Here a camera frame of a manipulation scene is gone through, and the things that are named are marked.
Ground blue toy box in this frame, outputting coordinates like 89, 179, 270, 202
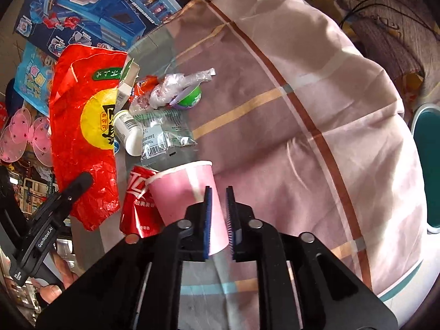
14, 0, 183, 59

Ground clear barcode plastic packet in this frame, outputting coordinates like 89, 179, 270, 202
136, 108, 199, 166

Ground pink toy butterfly wings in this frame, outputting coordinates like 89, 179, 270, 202
0, 108, 52, 167

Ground grey brown cloth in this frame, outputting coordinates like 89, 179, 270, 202
330, 0, 440, 79

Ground pink plaid cloth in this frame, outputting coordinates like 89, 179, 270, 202
70, 0, 428, 330

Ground pink paper cup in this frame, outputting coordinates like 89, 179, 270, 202
145, 160, 229, 255

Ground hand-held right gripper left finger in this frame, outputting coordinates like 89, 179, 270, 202
36, 186, 212, 330

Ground orange snack packet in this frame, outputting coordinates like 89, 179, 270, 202
133, 77, 159, 104

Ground teal plastic bin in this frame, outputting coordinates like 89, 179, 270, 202
411, 101, 440, 234

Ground person's left hand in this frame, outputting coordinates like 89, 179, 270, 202
38, 244, 80, 305

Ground crushed red drink can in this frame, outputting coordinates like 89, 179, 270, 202
120, 165, 164, 239

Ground shelf of small toys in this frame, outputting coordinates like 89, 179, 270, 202
7, 167, 61, 214

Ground white green cardboard box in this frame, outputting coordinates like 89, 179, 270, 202
114, 58, 141, 112

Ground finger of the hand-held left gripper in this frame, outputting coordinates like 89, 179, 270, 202
10, 172, 94, 286

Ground crumpled clear plastic wrap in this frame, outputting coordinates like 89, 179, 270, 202
130, 68, 216, 114

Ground white pill bottle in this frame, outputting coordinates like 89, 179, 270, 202
113, 109, 143, 156

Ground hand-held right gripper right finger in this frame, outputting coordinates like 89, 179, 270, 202
225, 186, 399, 330

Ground light blue toy packet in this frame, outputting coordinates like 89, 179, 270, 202
14, 43, 57, 117

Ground red plastic bag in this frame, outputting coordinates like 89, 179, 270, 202
48, 44, 129, 232

